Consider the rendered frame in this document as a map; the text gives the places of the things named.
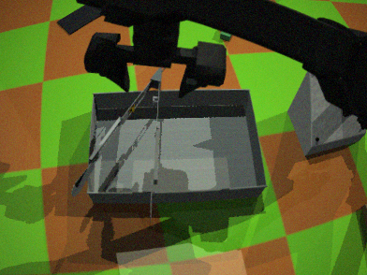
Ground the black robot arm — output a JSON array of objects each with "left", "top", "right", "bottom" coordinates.
[{"left": 76, "top": 0, "right": 367, "bottom": 130}]

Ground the black spatula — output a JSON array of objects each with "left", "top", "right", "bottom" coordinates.
[{"left": 58, "top": 5, "right": 102, "bottom": 34}]

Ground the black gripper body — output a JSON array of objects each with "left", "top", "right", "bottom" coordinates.
[{"left": 83, "top": 23, "right": 227, "bottom": 87}]

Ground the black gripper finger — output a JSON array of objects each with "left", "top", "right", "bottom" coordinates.
[
  {"left": 99, "top": 62, "right": 130, "bottom": 93},
  {"left": 179, "top": 65, "right": 208, "bottom": 98}
]

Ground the light brown wooden board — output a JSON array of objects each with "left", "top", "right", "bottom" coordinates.
[{"left": 362, "top": 204, "right": 367, "bottom": 228}]

